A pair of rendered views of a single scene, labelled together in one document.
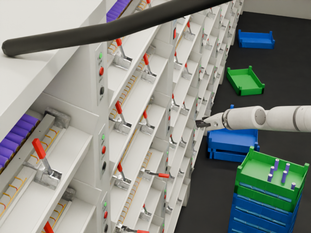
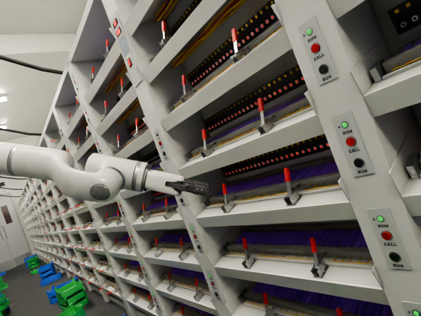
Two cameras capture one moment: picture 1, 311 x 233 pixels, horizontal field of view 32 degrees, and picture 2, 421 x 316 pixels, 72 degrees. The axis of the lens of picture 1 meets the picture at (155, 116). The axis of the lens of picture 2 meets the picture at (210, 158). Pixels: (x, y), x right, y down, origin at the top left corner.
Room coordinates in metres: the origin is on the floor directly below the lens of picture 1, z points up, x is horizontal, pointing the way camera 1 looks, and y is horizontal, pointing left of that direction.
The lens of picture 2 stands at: (2.41, -0.80, 0.91)
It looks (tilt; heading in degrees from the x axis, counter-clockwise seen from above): 1 degrees up; 130
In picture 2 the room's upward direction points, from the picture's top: 21 degrees counter-clockwise
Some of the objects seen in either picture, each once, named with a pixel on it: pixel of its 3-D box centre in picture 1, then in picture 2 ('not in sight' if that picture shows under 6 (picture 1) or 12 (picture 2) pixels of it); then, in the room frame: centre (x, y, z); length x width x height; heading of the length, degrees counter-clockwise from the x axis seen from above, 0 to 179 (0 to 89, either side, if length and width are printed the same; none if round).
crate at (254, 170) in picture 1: (272, 172); not in sight; (2.01, -0.58, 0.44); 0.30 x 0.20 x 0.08; 64
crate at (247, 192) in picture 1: (270, 184); not in sight; (2.01, -0.58, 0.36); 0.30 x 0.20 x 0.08; 64
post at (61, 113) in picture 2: not in sight; (103, 205); (0.23, 0.36, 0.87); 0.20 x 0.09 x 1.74; 77
